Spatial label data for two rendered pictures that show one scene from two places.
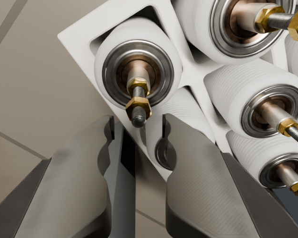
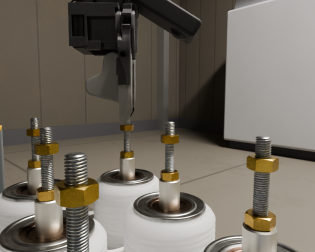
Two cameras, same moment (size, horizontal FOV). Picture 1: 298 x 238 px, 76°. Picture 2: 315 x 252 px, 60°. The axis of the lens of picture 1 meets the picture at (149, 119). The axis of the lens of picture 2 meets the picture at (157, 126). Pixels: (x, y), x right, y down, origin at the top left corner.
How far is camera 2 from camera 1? 0.39 m
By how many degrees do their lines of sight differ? 87
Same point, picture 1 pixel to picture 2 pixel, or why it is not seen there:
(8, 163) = not seen: hidden behind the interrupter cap
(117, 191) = not seen: outside the picture
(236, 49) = (142, 202)
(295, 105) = (50, 244)
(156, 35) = (155, 184)
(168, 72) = (128, 182)
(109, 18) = not seen: hidden behind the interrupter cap
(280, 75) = (103, 236)
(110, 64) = (138, 170)
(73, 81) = not seen: outside the picture
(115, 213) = not seen: outside the picture
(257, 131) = (24, 223)
